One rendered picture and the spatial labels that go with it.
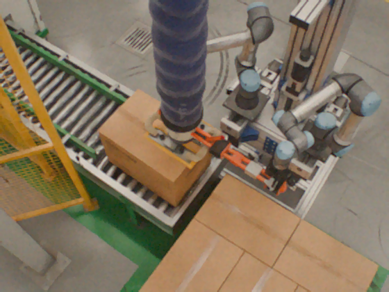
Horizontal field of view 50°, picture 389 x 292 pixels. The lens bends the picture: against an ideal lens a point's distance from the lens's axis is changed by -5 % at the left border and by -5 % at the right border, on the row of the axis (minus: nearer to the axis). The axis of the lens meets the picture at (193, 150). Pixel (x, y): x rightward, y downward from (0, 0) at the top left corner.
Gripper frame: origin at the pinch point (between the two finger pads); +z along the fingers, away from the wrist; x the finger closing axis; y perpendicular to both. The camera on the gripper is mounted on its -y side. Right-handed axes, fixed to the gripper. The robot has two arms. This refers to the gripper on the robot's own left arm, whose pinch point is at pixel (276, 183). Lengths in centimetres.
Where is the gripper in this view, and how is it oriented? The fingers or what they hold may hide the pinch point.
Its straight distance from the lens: 227.6
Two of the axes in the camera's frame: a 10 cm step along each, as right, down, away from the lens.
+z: 0.0, 4.8, 8.7
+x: -6.1, 6.9, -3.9
